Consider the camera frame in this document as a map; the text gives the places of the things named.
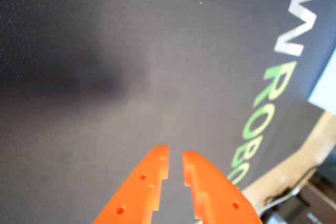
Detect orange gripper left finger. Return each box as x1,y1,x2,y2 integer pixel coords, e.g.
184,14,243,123
91,144,170,224

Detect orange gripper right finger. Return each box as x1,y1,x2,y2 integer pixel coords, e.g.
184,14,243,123
182,151,264,224

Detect dark mat with WOWROBO print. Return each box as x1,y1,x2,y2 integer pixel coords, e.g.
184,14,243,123
0,0,336,224

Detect dark brown furniture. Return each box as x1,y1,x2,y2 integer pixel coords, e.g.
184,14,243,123
296,182,336,224

